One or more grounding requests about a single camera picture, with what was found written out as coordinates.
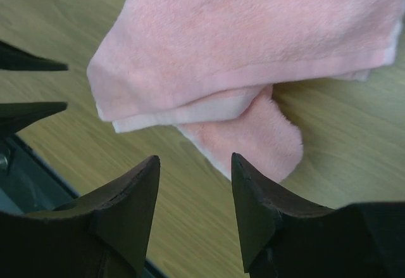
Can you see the pink towel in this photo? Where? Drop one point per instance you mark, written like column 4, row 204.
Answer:
column 208, row 68

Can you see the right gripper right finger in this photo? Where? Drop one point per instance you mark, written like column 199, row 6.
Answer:
column 284, row 235

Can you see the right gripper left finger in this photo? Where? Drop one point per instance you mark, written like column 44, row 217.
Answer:
column 104, row 233

